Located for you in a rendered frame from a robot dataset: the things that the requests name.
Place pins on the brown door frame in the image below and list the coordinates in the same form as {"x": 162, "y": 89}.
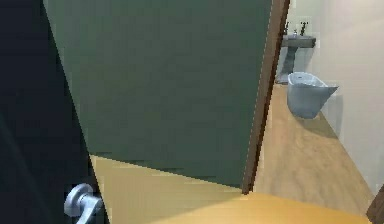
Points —
{"x": 266, "y": 93}

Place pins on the grey pedestal sink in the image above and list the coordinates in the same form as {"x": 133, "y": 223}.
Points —
{"x": 293, "y": 50}

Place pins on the dark room door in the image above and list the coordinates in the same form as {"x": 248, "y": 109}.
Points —
{"x": 30, "y": 100}

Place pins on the black sink tap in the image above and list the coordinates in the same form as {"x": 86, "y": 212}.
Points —
{"x": 303, "y": 28}

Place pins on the white toilet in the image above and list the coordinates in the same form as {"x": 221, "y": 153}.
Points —
{"x": 305, "y": 95}

